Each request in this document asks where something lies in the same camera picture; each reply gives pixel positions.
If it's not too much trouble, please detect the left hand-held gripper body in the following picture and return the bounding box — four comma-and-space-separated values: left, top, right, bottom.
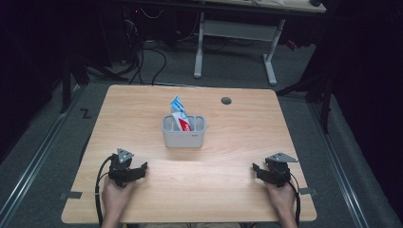
107, 147, 141, 188

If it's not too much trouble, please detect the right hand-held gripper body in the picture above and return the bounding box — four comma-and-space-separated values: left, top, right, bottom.
264, 152, 299, 189

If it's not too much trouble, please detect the grey plastic holder box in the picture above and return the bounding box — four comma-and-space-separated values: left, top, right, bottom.
162, 114, 208, 149

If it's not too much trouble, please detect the white red blue toothpaste tube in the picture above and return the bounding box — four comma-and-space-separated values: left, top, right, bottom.
169, 95, 194, 132

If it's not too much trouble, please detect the person's right hand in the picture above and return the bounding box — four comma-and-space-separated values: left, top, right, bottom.
264, 180, 298, 220

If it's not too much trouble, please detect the person's left hand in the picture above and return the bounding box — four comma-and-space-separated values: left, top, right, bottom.
101, 176, 138, 219

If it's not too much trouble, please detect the grey tape strip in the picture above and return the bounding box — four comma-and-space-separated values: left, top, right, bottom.
59, 190, 84, 200
298, 187, 318, 197

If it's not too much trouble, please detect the black metal stand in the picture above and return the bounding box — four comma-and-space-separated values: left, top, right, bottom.
275, 70, 336, 135
59, 51, 129, 114

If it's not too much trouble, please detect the white-legged background desk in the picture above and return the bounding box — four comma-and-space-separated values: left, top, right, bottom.
126, 0, 327, 86

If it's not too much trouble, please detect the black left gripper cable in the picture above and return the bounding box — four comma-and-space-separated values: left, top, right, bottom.
93, 154, 114, 228

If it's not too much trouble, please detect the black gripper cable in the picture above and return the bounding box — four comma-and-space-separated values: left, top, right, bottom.
287, 172, 302, 228
93, 154, 114, 228

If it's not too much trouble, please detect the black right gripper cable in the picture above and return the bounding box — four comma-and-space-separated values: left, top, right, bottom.
287, 172, 302, 228

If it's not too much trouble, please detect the metal floor rail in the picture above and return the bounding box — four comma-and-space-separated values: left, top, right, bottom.
307, 100, 371, 228
0, 85, 82, 224

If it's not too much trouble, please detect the black floor cable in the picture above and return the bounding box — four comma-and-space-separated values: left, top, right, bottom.
128, 47, 168, 86

